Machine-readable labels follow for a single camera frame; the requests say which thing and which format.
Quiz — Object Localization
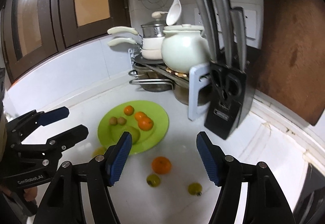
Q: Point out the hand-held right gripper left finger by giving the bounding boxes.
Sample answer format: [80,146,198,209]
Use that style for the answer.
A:
[38,131,133,224]

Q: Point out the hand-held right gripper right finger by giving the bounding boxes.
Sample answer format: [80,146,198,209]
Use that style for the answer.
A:
[196,131,296,224]

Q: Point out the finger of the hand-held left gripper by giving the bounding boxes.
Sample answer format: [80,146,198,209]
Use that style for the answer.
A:
[6,106,70,144]
[11,124,89,161]

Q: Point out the green apple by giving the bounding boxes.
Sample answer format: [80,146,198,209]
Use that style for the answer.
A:
[91,146,107,157]
[119,126,142,145]

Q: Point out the small green tomato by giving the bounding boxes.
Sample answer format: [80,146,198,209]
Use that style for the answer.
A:
[188,183,203,196]
[147,174,160,187]

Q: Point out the green plate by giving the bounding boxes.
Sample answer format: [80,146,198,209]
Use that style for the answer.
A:
[98,100,170,155]

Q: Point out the person's left hand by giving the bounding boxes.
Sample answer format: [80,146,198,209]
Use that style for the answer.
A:
[22,185,39,201]

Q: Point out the black knife block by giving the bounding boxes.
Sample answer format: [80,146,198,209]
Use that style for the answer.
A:
[204,60,255,141]

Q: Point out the metal pot rack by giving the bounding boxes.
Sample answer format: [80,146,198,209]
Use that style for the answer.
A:
[128,47,212,121]

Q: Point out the black kitchen scissors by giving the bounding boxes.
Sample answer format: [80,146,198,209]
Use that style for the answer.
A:
[209,66,242,108]

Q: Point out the wooden bead trivet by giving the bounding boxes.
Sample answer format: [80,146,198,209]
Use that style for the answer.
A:
[166,66,190,78]

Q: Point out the cream saucepan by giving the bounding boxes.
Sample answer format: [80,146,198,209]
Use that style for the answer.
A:
[107,26,166,51]
[107,37,163,60]

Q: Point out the dark brown cabinet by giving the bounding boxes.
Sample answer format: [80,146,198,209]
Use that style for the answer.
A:
[0,0,131,85]

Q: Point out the gas stove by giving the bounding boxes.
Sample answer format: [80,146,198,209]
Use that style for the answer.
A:
[291,162,325,224]

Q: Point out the cream ceramic pot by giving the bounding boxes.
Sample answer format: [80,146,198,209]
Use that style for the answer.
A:
[161,24,211,73]

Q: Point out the steel pot with glass lid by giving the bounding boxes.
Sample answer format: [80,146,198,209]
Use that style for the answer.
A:
[140,11,168,38]

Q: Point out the wooden cutting board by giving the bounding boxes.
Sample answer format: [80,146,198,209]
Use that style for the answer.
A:
[250,0,325,127]

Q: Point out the steel handle knife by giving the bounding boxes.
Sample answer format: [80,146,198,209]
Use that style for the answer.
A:
[194,0,220,62]
[215,0,234,66]
[230,7,247,72]

